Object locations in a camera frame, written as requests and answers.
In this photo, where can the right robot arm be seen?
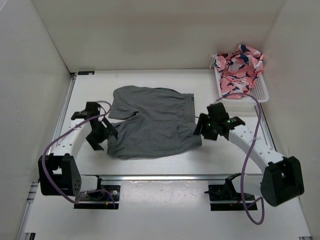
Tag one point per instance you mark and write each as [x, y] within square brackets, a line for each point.
[281, 178]

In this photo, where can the white plastic basket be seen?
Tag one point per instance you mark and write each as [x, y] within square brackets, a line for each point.
[246, 103]

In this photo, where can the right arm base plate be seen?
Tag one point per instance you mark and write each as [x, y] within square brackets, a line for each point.
[222, 201]

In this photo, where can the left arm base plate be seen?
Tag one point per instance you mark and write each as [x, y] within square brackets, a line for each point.
[100, 200]

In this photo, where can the aluminium front rail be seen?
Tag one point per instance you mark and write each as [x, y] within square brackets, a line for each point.
[170, 177]

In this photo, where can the aluminium rail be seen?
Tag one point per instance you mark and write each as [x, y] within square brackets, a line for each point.
[32, 188]
[170, 177]
[271, 143]

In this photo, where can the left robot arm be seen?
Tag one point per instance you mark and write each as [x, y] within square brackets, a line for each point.
[58, 171]

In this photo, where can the grey shorts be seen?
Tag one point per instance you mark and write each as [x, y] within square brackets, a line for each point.
[152, 123]

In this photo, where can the aluminium left side rail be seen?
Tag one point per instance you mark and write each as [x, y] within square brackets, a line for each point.
[32, 188]

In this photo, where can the pink patterned shorts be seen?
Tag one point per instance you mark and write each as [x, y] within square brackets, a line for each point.
[238, 71]

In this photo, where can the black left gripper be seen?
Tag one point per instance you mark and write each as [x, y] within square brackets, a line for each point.
[109, 127]

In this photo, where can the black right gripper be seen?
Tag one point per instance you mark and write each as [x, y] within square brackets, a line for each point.
[202, 117]

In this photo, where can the aluminium right side rail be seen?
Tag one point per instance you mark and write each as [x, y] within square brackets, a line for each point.
[271, 143]

